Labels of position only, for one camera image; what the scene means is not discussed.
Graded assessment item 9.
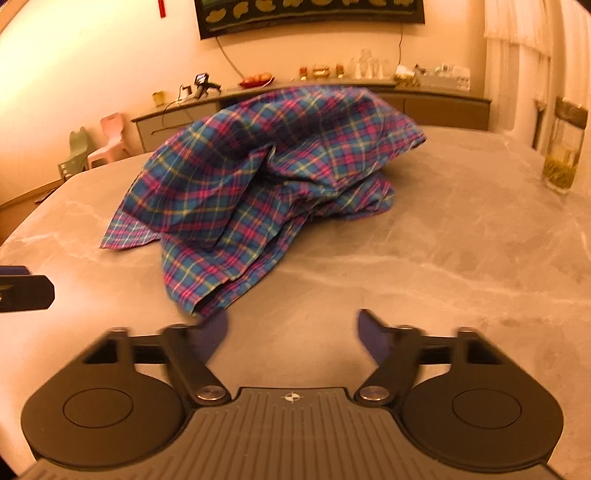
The wall-mounted television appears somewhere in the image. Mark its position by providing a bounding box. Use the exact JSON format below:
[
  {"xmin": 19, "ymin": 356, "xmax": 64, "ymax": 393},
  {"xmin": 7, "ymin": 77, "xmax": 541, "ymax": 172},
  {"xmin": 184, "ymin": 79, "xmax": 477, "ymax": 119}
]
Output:
[{"xmin": 194, "ymin": 0, "xmax": 426, "ymax": 40}]

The pink plastic child chair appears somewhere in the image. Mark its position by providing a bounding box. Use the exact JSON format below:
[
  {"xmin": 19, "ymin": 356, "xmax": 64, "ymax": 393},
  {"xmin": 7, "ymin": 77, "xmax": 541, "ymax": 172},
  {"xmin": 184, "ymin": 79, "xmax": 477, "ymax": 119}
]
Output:
[{"xmin": 87, "ymin": 115, "xmax": 132, "ymax": 169}]

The red fruit plate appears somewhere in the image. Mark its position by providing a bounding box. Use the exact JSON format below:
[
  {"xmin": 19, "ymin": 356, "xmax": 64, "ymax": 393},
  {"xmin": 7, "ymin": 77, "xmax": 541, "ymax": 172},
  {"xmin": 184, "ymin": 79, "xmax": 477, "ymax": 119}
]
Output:
[{"xmin": 238, "ymin": 72, "xmax": 277, "ymax": 89}]

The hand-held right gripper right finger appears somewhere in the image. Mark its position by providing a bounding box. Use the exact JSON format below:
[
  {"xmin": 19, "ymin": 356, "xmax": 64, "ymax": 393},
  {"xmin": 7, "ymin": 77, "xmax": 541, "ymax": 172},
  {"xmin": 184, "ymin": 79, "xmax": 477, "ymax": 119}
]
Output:
[{"xmin": 355, "ymin": 308, "xmax": 502, "ymax": 407}]

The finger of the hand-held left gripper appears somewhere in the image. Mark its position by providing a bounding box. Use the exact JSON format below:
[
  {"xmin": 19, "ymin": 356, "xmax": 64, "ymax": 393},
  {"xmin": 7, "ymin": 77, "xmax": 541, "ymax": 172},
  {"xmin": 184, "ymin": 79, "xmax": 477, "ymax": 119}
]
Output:
[{"xmin": 0, "ymin": 264, "xmax": 55, "ymax": 315}]

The cream curtain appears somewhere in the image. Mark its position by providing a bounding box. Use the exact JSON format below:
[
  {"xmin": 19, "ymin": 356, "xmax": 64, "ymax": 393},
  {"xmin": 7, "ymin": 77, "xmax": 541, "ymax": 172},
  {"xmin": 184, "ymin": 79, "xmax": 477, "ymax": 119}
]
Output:
[{"xmin": 482, "ymin": 0, "xmax": 591, "ymax": 153}]

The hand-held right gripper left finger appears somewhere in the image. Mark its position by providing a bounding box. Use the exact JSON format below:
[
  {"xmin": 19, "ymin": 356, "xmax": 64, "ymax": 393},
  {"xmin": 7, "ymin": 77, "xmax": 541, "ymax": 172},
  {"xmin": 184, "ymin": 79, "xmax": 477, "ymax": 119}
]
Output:
[{"xmin": 85, "ymin": 310, "xmax": 232, "ymax": 407}]

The glass tea bottle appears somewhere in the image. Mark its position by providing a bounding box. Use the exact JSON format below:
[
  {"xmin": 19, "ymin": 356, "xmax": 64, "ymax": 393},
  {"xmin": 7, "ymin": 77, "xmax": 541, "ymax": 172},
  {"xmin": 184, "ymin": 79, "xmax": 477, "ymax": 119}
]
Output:
[{"xmin": 541, "ymin": 96, "xmax": 588, "ymax": 195}]

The green plastic child chair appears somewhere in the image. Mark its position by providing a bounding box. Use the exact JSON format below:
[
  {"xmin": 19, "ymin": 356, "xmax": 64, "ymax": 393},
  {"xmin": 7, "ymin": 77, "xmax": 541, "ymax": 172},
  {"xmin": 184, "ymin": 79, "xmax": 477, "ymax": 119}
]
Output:
[{"xmin": 58, "ymin": 127, "xmax": 93, "ymax": 181}]

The group of clear glasses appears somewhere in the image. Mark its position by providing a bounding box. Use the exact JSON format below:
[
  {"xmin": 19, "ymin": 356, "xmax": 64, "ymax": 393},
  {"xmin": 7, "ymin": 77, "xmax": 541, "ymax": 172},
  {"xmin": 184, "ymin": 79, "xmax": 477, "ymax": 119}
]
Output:
[{"xmin": 351, "ymin": 49, "xmax": 393, "ymax": 79}]

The gold-topped floor stand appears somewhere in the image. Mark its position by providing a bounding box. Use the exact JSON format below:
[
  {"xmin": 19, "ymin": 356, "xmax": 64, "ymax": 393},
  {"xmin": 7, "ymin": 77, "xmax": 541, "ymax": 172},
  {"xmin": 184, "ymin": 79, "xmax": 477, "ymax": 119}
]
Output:
[{"xmin": 533, "ymin": 99, "xmax": 548, "ymax": 151}]

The white box on sideboard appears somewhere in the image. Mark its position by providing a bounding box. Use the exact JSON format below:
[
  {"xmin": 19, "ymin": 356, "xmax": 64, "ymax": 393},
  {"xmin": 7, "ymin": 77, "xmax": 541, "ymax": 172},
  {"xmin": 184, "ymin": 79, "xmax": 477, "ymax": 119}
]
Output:
[{"xmin": 418, "ymin": 65, "xmax": 472, "ymax": 91}]

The blue pink plaid shirt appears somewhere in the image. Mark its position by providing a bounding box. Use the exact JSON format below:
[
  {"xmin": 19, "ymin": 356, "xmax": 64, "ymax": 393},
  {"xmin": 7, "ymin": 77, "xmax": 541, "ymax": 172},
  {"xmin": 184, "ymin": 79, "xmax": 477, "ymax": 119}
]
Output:
[{"xmin": 100, "ymin": 84, "xmax": 427, "ymax": 319}]

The black gadget on stand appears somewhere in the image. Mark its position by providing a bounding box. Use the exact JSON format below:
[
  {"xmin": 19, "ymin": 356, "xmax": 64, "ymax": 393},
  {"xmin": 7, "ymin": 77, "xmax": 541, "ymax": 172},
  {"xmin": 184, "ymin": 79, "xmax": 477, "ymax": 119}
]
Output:
[{"xmin": 192, "ymin": 74, "xmax": 222, "ymax": 100}]

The gold bowl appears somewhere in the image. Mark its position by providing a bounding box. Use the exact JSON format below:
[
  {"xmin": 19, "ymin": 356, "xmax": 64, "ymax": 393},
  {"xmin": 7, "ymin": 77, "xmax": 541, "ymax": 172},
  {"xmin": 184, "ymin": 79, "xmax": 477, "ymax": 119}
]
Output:
[{"xmin": 392, "ymin": 65, "xmax": 419, "ymax": 87}]

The long grey sideboard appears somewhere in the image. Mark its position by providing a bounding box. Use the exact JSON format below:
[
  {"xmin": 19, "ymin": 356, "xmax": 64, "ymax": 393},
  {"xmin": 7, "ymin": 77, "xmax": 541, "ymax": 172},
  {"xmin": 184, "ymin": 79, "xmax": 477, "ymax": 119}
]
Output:
[{"xmin": 131, "ymin": 78, "xmax": 492, "ymax": 153}]

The television cable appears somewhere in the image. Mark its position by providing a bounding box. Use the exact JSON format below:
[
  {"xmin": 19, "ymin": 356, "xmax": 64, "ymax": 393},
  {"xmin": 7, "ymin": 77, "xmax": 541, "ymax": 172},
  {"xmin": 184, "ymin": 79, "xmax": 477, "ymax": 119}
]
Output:
[{"xmin": 216, "ymin": 37, "xmax": 245, "ymax": 79}]

